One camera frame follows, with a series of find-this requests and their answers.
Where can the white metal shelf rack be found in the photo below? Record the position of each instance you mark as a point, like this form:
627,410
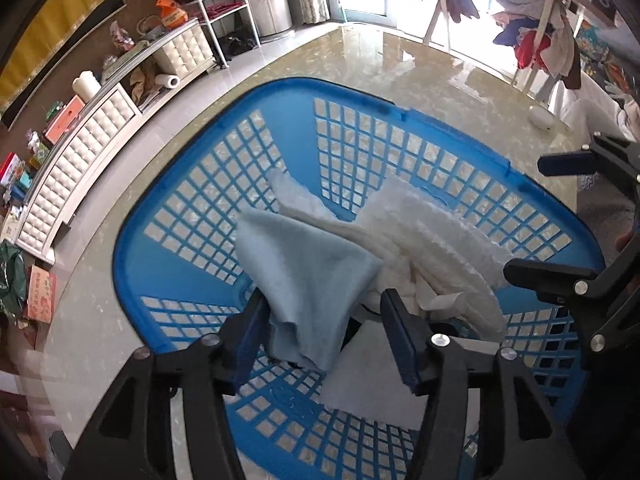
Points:
228,25

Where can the light blue cloth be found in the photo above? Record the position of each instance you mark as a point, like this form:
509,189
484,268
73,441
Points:
311,279

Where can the white tufted TV cabinet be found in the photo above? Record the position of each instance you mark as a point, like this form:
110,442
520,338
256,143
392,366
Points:
104,127

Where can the salmon pink box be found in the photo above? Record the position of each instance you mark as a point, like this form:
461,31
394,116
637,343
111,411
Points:
63,119

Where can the orange bag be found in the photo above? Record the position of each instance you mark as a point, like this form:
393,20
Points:
171,14

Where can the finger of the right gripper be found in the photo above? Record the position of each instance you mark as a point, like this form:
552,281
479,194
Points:
535,275
580,163

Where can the white knitted cloth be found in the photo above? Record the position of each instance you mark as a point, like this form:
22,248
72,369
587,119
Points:
441,265

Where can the pink cardboard box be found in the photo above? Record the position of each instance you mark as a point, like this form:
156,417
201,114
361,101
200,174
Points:
40,300

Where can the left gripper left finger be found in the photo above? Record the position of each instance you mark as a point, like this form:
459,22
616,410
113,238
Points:
241,337

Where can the yellow cloth hanging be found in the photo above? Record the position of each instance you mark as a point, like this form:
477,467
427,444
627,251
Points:
51,27

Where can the blue plastic laundry basket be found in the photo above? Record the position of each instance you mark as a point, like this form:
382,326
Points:
178,280

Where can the clothes drying rack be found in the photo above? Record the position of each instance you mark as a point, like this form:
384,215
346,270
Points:
538,31

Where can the green plastic bag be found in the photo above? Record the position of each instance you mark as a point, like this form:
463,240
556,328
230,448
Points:
13,281

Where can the paper towel roll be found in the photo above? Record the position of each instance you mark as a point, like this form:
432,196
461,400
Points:
167,81

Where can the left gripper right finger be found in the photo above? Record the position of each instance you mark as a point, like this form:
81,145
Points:
410,340

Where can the cream cylinder jar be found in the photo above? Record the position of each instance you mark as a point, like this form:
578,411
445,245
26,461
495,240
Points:
86,86

